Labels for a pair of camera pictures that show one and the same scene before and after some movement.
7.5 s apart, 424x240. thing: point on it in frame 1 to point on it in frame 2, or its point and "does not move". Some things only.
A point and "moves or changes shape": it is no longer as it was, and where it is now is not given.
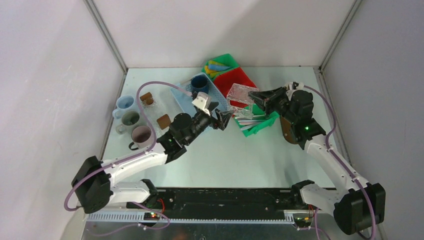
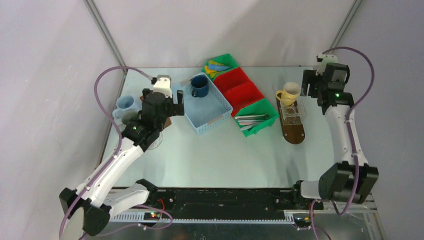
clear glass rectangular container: [240, 101] moves or changes shape
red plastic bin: [225, 81] does not move
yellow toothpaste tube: [213, 73] does not move
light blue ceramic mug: [124, 103] does not move
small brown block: [164, 121] does not move
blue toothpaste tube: [218, 67] does not move
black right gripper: [269, 97] to [309, 77]
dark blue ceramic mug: [200, 83] does not move
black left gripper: [224, 117] to [176, 109]
